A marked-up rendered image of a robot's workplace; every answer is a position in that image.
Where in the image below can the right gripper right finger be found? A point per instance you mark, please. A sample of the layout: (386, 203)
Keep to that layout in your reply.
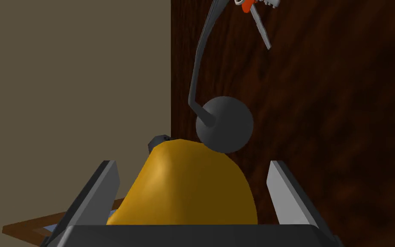
(285, 199)

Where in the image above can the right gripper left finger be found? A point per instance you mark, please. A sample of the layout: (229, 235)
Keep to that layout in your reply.
(98, 195)

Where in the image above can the small dark grey object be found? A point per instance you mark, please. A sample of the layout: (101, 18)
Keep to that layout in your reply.
(158, 140)

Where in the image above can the yellow rounded fruit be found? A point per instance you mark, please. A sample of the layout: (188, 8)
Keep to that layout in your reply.
(187, 188)

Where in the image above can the dark grey ladle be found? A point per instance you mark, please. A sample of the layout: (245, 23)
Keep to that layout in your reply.
(225, 123)

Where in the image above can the dark brown wooden table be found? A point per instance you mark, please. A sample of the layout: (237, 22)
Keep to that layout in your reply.
(341, 103)

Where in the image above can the brown wooden frame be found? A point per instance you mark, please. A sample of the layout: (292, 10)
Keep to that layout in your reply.
(22, 228)

